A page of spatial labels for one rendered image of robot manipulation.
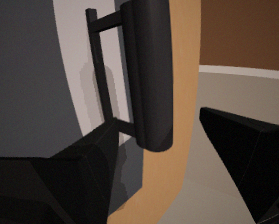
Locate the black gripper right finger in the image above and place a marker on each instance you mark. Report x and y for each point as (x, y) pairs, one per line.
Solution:
(250, 152)

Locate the dark grey flat mat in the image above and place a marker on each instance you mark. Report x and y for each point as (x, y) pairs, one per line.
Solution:
(37, 118)

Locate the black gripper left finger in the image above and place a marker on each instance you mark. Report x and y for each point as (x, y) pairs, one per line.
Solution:
(76, 182)

